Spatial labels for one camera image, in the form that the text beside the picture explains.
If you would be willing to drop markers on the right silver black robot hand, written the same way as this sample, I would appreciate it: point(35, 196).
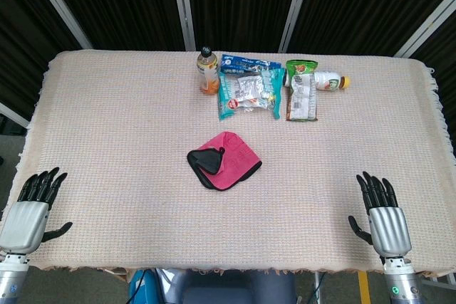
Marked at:
point(390, 229)

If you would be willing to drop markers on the blue plastic object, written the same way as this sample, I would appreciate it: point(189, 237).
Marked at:
point(140, 288)

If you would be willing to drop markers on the metal table leg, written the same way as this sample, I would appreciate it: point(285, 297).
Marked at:
point(318, 288)

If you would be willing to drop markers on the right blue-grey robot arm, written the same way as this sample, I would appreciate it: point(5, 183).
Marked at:
point(402, 282)

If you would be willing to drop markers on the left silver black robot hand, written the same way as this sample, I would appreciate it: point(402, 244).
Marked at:
point(26, 222)

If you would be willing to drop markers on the white partition post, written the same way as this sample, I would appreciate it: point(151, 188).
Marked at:
point(295, 8)
point(58, 6)
point(182, 5)
point(425, 24)
point(14, 115)

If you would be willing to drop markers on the orange juice bottle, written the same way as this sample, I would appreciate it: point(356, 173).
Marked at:
point(208, 76)

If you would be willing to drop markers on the pink black-edged cloth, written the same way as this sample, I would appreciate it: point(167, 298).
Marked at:
point(237, 161)

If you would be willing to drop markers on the beige woven tablecloth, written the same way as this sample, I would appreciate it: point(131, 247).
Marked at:
point(124, 161)

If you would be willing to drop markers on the teal clear snack bag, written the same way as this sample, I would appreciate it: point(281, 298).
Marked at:
point(249, 94)

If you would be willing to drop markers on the white bottle yellow cap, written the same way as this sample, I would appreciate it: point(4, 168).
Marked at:
point(329, 81)

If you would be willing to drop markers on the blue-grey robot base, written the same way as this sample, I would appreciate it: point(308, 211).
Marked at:
point(231, 288)

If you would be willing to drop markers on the blue snack packet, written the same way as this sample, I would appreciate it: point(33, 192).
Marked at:
point(246, 63)

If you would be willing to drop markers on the green snack bag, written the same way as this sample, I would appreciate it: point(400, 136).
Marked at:
point(302, 97)

